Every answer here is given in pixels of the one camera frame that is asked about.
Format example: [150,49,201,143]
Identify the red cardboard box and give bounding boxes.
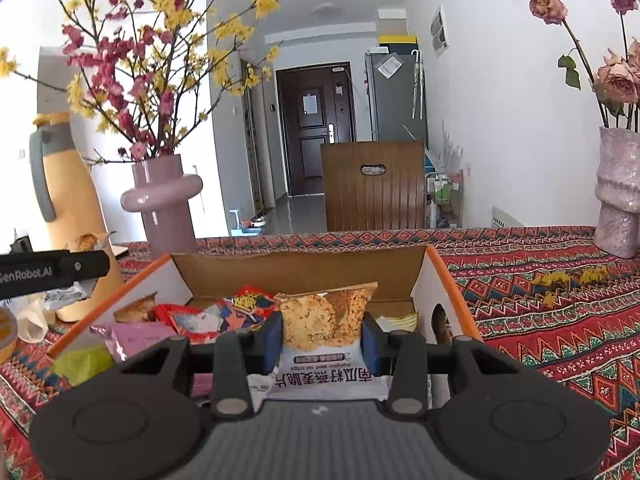
[47,245,486,406]

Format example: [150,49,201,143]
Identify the pink ring vase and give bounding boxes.
[120,154,203,256]

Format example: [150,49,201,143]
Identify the pink and yellow blossom branches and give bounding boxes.
[0,0,283,163]

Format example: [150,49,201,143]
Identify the textured pink vase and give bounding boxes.
[594,126,640,259]

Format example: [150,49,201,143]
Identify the grey refrigerator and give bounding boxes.
[364,47,428,143]

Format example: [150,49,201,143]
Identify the red patterned tablecloth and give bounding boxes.
[0,225,640,480]

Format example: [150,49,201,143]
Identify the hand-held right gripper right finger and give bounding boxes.
[361,312,521,422]

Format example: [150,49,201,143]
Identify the dark brown door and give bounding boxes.
[275,62,357,197]

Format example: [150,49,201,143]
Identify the fallen yellow petals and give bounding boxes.
[530,265,611,308]

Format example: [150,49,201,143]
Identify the yellow thermos jug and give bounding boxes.
[29,112,125,323]

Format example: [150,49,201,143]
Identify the yellow mug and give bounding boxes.
[0,305,20,366]

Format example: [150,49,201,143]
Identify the white folded umbrella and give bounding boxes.
[410,49,426,121]

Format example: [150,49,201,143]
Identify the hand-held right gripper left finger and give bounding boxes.
[117,312,284,422]

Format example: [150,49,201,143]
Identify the pile of mixed snack packs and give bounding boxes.
[90,285,278,396]

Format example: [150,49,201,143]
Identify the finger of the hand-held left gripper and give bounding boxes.
[57,249,112,288]

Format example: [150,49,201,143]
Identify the white storage trolley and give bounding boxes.
[425,170,463,229]

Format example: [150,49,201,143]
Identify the dried pink roses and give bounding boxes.
[516,0,640,131]

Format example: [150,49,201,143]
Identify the green snack packet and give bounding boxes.
[52,344,116,387]

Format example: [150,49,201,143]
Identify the yellow striped snack packet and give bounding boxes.
[375,312,420,333]

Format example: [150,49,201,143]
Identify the wooden chair back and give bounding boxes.
[320,140,428,232]

